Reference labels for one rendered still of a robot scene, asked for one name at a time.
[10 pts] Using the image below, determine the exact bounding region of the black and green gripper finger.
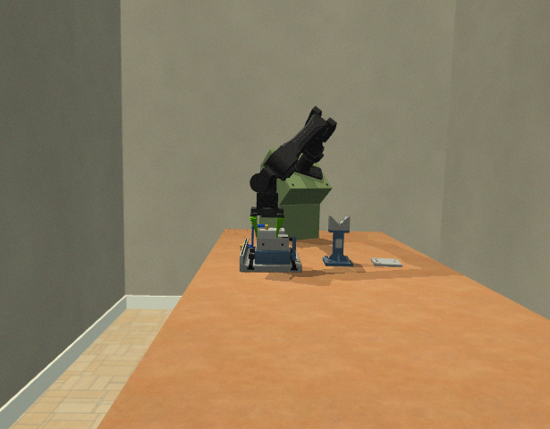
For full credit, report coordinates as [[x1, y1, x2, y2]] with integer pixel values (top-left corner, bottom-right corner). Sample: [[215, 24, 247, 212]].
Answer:
[[276, 218, 284, 237], [250, 216, 258, 238]]

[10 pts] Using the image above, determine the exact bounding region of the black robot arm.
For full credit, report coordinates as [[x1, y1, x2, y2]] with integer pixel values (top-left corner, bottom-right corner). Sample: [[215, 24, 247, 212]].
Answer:
[[250, 106, 337, 215]]

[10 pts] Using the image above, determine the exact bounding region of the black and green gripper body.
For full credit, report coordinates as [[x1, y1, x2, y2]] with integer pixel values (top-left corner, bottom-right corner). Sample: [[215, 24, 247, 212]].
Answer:
[[250, 207, 284, 218]]

